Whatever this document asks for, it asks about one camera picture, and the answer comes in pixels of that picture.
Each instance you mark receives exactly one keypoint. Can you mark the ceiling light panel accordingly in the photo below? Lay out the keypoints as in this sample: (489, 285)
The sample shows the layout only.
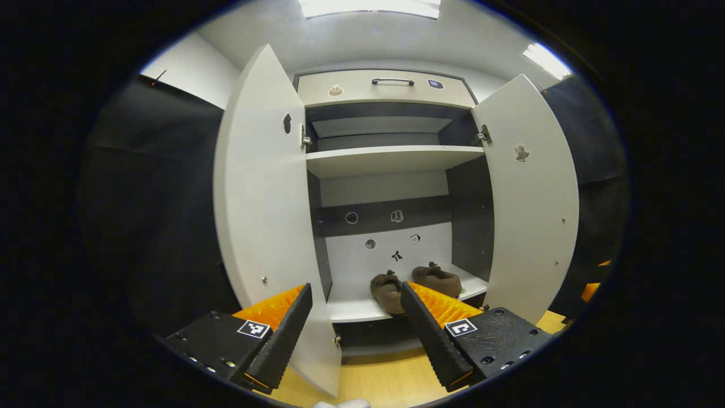
(368, 7)
(546, 60)

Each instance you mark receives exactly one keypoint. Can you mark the white shoe cabinet door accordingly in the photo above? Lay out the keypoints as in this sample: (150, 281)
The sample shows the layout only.
(532, 226)
(260, 198)

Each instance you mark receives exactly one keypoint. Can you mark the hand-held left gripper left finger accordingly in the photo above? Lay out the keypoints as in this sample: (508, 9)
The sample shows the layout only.
(283, 340)

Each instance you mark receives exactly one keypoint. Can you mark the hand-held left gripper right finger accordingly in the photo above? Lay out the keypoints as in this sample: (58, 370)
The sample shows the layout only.
(430, 334)

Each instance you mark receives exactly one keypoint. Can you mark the black backdrop cloth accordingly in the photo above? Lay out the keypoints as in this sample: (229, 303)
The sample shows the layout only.
(158, 198)

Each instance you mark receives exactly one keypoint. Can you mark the brown plush shoe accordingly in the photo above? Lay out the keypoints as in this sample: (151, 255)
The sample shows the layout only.
(387, 292)
(439, 280)

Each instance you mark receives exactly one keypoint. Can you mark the white shoe cabinet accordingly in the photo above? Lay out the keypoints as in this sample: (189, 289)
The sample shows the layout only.
(391, 161)

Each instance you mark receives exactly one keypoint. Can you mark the white cabinet drawer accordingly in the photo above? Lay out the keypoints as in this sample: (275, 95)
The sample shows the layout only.
(362, 93)

